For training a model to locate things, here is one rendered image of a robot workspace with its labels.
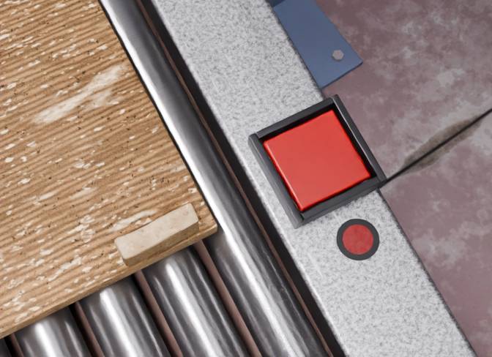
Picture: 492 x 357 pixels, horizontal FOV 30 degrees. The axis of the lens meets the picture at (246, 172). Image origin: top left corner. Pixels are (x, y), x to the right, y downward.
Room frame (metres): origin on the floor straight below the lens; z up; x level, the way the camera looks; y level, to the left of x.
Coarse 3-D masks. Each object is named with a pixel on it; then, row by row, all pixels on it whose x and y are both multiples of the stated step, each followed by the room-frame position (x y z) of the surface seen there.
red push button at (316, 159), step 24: (312, 120) 0.27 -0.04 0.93; (336, 120) 0.27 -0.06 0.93; (264, 144) 0.24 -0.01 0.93; (288, 144) 0.24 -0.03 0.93; (312, 144) 0.25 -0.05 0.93; (336, 144) 0.25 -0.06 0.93; (288, 168) 0.22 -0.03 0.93; (312, 168) 0.23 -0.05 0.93; (336, 168) 0.23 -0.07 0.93; (360, 168) 0.23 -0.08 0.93; (312, 192) 0.21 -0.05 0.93; (336, 192) 0.21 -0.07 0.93
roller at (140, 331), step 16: (112, 288) 0.12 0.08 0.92; (128, 288) 0.12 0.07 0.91; (80, 304) 0.11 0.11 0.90; (96, 304) 0.11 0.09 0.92; (112, 304) 0.11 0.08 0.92; (128, 304) 0.11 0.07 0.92; (144, 304) 0.12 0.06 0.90; (96, 320) 0.10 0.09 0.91; (112, 320) 0.10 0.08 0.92; (128, 320) 0.10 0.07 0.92; (144, 320) 0.10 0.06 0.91; (96, 336) 0.09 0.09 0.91; (112, 336) 0.09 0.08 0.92; (128, 336) 0.09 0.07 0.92; (144, 336) 0.09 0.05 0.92; (160, 336) 0.10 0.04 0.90; (112, 352) 0.08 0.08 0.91; (128, 352) 0.08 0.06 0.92; (144, 352) 0.08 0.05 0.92; (160, 352) 0.08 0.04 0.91
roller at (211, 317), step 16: (176, 256) 0.15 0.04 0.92; (192, 256) 0.15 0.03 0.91; (144, 272) 0.14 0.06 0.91; (160, 272) 0.14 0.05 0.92; (176, 272) 0.14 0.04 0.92; (192, 272) 0.14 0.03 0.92; (160, 288) 0.13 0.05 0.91; (176, 288) 0.13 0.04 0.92; (192, 288) 0.13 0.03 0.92; (208, 288) 0.13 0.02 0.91; (160, 304) 0.12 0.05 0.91; (176, 304) 0.12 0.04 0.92; (192, 304) 0.12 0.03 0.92; (208, 304) 0.12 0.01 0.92; (176, 320) 0.11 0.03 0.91; (192, 320) 0.11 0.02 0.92; (208, 320) 0.11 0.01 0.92; (224, 320) 0.11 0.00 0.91; (176, 336) 0.10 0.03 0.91; (192, 336) 0.10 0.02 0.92; (208, 336) 0.10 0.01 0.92; (224, 336) 0.10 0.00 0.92; (192, 352) 0.09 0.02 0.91; (208, 352) 0.09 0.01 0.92; (224, 352) 0.09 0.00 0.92; (240, 352) 0.09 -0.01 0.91
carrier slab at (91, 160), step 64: (0, 0) 0.33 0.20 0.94; (64, 0) 0.33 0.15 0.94; (0, 64) 0.27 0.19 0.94; (64, 64) 0.28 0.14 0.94; (128, 64) 0.29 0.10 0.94; (0, 128) 0.22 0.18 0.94; (64, 128) 0.23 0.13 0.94; (128, 128) 0.24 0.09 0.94; (0, 192) 0.18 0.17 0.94; (64, 192) 0.18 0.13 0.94; (128, 192) 0.19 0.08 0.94; (192, 192) 0.19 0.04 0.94; (0, 256) 0.13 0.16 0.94; (64, 256) 0.14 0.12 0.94; (0, 320) 0.09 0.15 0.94
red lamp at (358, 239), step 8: (344, 232) 0.19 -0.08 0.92; (352, 232) 0.19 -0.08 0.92; (360, 232) 0.19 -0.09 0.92; (368, 232) 0.19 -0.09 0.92; (344, 240) 0.18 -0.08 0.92; (352, 240) 0.18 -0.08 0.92; (360, 240) 0.18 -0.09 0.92; (368, 240) 0.18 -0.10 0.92; (352, 248) 0.18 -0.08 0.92; (360, 248) 0.18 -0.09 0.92; (368, 248) 0.18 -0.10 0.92
